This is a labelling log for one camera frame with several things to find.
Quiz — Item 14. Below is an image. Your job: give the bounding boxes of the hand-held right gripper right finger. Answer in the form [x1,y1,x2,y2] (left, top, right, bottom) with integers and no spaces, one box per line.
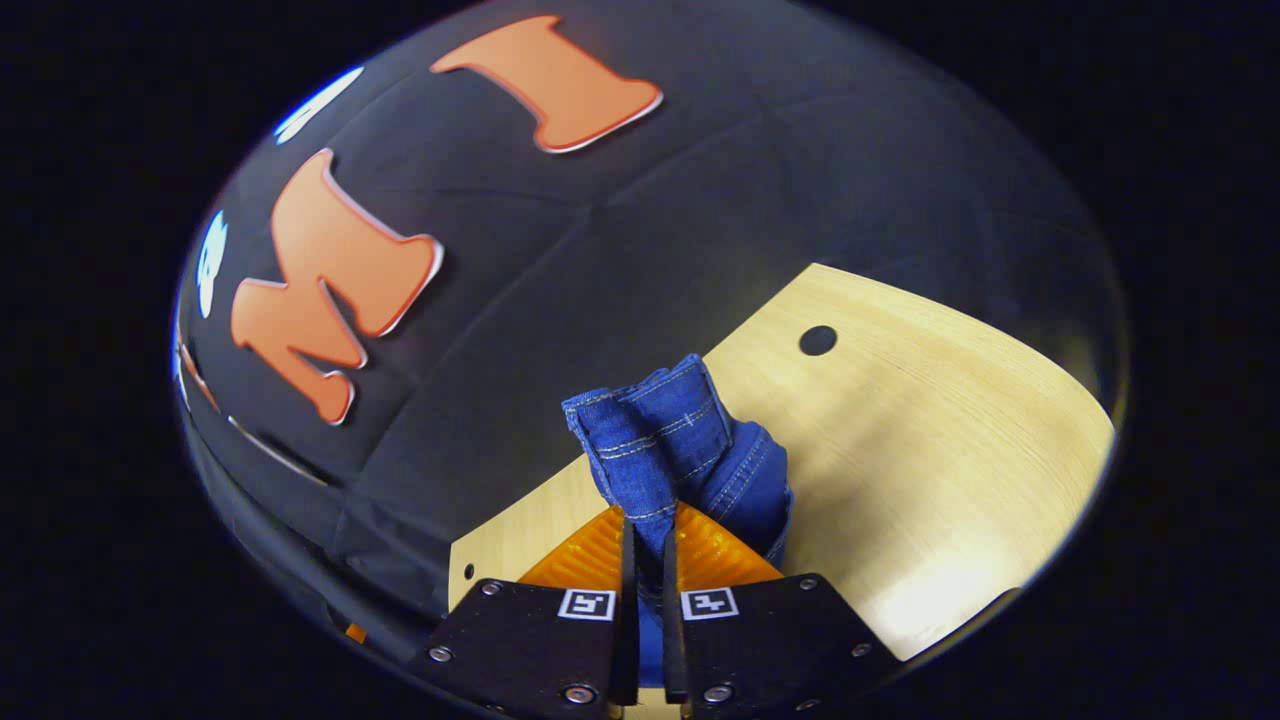
[662,500,906,720]

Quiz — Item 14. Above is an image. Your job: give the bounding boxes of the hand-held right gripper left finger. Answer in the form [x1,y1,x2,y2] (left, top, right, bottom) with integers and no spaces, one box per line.
[408,503,641,720]

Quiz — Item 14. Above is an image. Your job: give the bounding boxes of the blue jeans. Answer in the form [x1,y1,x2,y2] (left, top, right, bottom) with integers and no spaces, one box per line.
[560,353,794,691]

